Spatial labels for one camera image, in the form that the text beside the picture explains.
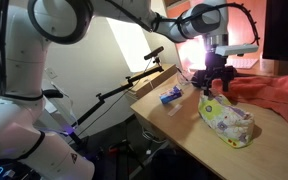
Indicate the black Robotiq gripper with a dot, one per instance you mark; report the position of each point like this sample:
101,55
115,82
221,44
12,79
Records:
217,66

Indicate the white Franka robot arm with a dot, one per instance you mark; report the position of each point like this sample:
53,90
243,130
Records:
17,100

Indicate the dark purple pouch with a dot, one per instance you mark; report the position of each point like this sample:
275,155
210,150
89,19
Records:
195,83

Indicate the white keyboard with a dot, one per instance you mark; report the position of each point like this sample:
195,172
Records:
247,63

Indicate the clear plastic cup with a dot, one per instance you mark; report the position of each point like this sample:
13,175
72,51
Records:
183,78

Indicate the blue tissue pack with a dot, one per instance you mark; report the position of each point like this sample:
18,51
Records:
170,95

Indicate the orange towel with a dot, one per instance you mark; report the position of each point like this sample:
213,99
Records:
267,93

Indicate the small white paper strip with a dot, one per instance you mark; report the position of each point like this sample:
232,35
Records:
175,109

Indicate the wooden desk shelf unit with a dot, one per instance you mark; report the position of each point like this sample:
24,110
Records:
240,30

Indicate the light wooden box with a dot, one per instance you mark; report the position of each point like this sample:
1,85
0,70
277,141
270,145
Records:
150,81

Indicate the black computer monitor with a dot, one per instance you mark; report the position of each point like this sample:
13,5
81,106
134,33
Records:
284,26

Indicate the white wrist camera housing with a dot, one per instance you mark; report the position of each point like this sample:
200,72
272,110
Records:
235,49

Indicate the black stereo camera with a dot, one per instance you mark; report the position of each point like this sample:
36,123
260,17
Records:
154,52

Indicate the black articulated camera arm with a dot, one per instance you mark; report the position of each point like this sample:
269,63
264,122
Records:
117,90

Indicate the white wall outlet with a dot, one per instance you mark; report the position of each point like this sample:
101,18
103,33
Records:
50,73

